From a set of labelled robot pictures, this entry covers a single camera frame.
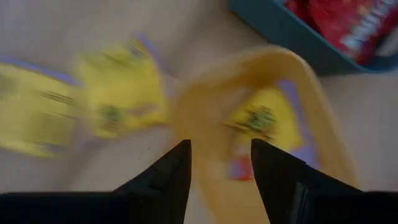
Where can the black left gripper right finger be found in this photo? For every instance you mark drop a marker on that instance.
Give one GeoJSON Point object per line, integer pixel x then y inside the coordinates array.
{"type": "Point", "coordinates": [295, 193]}

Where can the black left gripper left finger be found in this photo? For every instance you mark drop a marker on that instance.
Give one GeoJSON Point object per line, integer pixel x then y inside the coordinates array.
{"type": "Point", "coordinates": [155, 199]}

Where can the yellow plastic bin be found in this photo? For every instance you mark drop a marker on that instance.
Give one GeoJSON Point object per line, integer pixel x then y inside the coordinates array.
{"type": "Point", "coordinates": [199, 124]}

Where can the blue-grey plastic bin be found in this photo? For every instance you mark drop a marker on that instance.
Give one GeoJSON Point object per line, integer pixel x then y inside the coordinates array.
{"type": "Point", "coordinates": [280, 34]}

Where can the yellow Sour Patch Kids pack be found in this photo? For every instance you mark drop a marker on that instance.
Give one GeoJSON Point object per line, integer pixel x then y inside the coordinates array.
{"type": "Point", "coordinates": [124, 84]}
{"type": "Point", "coordinates": [31, 118]}
{"type": "Point", "coordinates": [280, 102]}

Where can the red Skittles pack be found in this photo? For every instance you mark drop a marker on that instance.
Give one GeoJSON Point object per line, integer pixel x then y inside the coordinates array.
{"type": "Point", "coordinates": [335, 21]}

